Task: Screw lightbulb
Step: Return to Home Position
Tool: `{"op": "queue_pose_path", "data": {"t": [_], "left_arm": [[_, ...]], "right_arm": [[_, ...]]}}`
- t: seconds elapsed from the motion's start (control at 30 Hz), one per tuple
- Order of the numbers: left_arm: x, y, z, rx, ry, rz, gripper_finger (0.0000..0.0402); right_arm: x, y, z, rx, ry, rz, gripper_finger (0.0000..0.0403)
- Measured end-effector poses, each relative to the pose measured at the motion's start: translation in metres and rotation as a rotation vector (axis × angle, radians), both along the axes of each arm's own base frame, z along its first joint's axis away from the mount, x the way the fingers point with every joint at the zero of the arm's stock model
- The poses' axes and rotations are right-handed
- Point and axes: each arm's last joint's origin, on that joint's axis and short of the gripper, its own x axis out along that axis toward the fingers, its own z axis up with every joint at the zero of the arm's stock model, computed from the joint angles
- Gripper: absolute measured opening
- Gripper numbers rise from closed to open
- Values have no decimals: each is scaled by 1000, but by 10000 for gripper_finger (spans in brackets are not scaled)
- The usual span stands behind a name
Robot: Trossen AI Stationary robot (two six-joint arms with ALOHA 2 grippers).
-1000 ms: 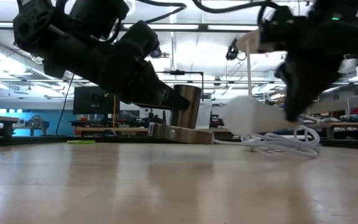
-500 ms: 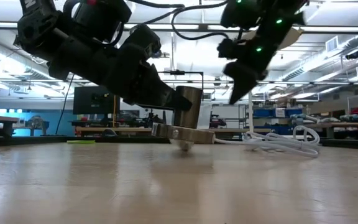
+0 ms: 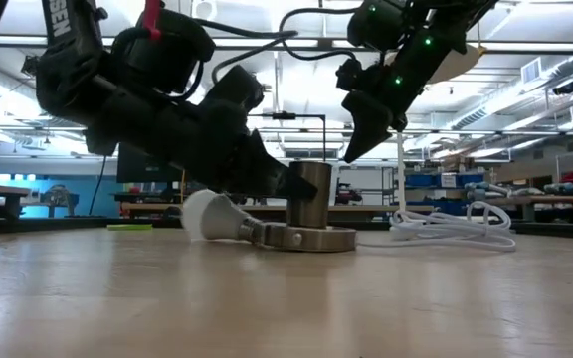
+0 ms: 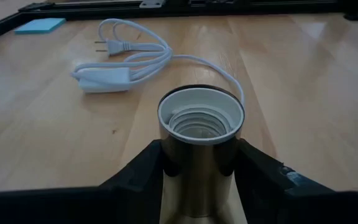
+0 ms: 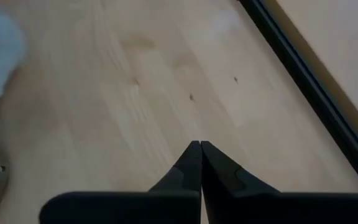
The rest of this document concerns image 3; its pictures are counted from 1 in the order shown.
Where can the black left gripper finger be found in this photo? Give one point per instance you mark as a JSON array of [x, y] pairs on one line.
[[271, 179]]

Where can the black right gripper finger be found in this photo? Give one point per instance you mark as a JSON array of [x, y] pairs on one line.
[[368, 124]]

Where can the brass lamp socket base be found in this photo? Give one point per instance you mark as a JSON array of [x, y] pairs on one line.
[[309, 199]]

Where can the white lightbulb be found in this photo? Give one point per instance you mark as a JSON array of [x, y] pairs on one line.
[[217, 219]]

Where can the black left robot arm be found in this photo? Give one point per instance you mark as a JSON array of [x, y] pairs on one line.
[[67, 64]]

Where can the black computer monitor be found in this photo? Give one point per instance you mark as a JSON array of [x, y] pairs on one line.
[[142, 171]]

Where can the white round-top stand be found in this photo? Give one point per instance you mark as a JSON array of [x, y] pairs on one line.
[[458, 64]]

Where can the black red benchtop device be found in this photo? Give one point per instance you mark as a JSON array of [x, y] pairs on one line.
[[348, 194]]

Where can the blue storage bin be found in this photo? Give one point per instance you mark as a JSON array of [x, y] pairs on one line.
[[421, 180], [470, 179]]

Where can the black table clamp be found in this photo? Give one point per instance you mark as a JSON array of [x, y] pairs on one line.
[[173, 213]]

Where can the green sticky note pad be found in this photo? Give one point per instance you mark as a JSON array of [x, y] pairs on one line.
[[130, 227]]

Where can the grey blue cylindrical part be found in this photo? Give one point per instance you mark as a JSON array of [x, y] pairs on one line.
[[570, 189], [485, 189]]

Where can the grey machine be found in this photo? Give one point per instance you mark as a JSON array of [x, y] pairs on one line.
[[60, 196]]

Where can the white ceiling air vent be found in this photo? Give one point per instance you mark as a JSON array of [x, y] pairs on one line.
[[531, 70]]

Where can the black ceiling device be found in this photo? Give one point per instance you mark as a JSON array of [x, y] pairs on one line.
[[564, 88], [29, 64]]

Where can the black tubular gantry frame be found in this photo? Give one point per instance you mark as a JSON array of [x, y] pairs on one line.
[[291, 116]]

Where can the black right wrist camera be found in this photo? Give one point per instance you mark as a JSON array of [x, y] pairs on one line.
[[376, 25]]

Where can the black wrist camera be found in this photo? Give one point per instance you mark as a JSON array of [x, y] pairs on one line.
[[167, 50], [376, 25]]

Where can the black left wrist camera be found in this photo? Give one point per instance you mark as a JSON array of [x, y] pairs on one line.
[[167, 50]]

